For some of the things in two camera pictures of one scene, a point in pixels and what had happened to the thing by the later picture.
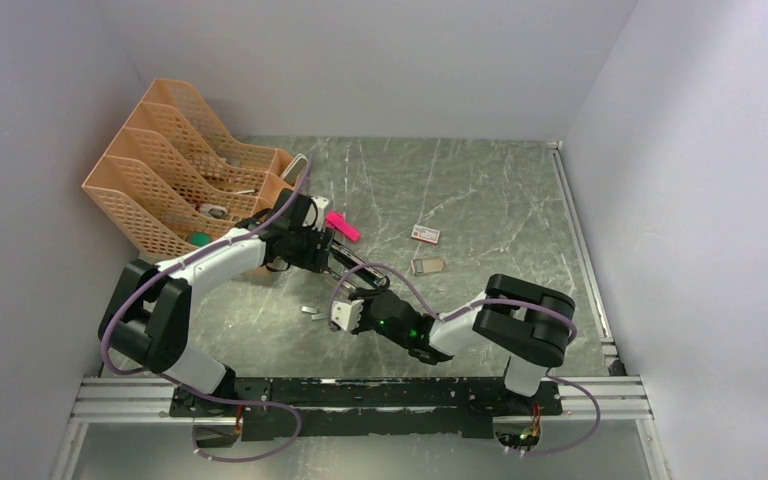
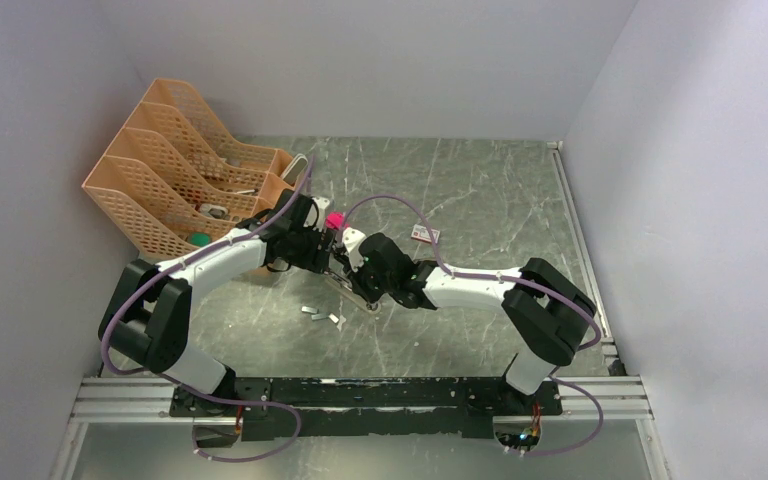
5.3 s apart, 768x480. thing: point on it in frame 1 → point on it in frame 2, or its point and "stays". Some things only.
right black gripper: [368, 296] → [357, 284]
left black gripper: [316, 259] stays
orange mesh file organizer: [172, 182] stays
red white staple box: [425, 234] stays
